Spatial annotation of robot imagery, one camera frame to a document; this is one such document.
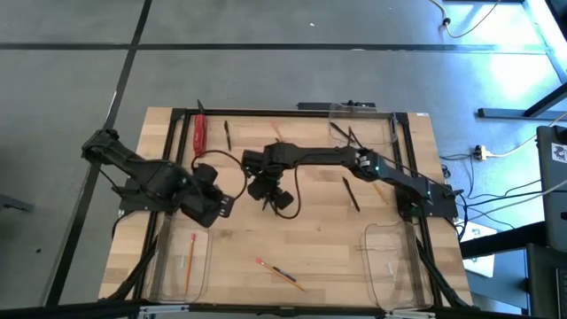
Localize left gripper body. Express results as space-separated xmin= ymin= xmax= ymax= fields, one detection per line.
xmin=180 ymin=189 xmax=225 ymax=230

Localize black desk beam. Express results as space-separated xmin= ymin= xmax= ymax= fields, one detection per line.
xmin=459 ymin=220 xmax=547 ymax=261

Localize black diagonal frame strut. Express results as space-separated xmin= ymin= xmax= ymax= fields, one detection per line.
xmin=414 ymin=238 xmax=473 ymax=309
xmin=105 ymin=230 xmax=163 ymax=305

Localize black table frame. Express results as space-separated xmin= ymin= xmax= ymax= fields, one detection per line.
xmin=132 ymin=107 xmax=448 ymax=318

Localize blue pen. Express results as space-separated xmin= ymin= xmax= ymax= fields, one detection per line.
xmin=270 ymin=264 xmax=298 ymax=284

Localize silver aluminium profile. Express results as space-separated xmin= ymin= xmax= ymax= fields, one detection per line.
xmin=384 ymin=309 xmax=438 ymax=319
xmin=138 ymin=304 xmax=190 ymax=316

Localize black floor cables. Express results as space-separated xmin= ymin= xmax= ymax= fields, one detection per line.
xmin=440 ymin=152 xmax=546 ymax=218

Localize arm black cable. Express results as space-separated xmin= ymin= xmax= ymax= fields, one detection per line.
xmin=190 ymin=149 xmax=248 ymax=203
xmin=276 ymin=166 xmax=303 ymax=221

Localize grey floor object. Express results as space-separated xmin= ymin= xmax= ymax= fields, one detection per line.
xmin=0 ymin=193 xmax=35 ymax=214

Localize clear plastic bin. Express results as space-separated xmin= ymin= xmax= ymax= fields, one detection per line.
xmin=359 ymin=220 xmax=435 ymax=311
xmin=327 ymin=102 xmax=399 ymax=154
xmin=150 ymin=211 xmax=213 ymax=306

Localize white paper sheet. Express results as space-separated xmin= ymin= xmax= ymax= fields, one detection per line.
xmin=460 ymin=221 xmax=497 ymax=278

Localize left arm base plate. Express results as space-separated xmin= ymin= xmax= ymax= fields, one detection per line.
xmin=118 ymin=176 xmax=183 ymax=213

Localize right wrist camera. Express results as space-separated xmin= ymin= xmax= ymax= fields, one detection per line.
xmin=273 ymin=189 xmax=295 ymax=211

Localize grey equipment case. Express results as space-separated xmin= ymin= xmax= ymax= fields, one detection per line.
xmin=535 ymin=125 xmax=567 ymax=253

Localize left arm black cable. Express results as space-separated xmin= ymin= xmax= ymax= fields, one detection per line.
xmin=190 ymin=149 xmax=248 ymax=203

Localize pale floor cable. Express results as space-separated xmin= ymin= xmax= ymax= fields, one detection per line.
xmin=427 ymin=0 xmax=504 ymax=40

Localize flat black bar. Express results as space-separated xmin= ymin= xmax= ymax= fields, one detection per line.
xmin=296 ymin=101 xmax=377 ymax=112

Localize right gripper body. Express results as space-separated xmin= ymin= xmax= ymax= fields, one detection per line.
xmin=246 ymin=173 xmax=285 ymax=203

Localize dark storage box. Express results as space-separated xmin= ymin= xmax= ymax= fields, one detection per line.
xmin=525 ymin=242 xmax=567 ymax=319

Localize white power strip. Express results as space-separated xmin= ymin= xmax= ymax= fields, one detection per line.
xmin=471 ymin=144 xmax=493 ymax=161

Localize black desk leg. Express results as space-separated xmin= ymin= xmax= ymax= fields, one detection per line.
xmin=477 ymin=82 xmax=567 ymax=121

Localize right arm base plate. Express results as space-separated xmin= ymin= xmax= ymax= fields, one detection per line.
xmin=395 ymin=183 xmax=460 ymax=219

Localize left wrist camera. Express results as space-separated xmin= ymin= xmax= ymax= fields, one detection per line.
xmin=216 ymin=194 xmax=236 ymax=219

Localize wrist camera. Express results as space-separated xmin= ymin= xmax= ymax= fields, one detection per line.
xmin=216 ymin=194 xmax=236 ymax=219
xmin=273 ymin=189 xmax=295 ymax=211

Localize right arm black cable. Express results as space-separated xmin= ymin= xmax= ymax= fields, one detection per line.
xmin=276 ymin=166 xmax=303 ymax=221

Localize white power cable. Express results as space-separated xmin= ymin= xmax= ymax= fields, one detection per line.
xmin=486 ymin=113 xmax=567 ymax=159
xmin=464 ymin=179 xmax=567 ymax=222

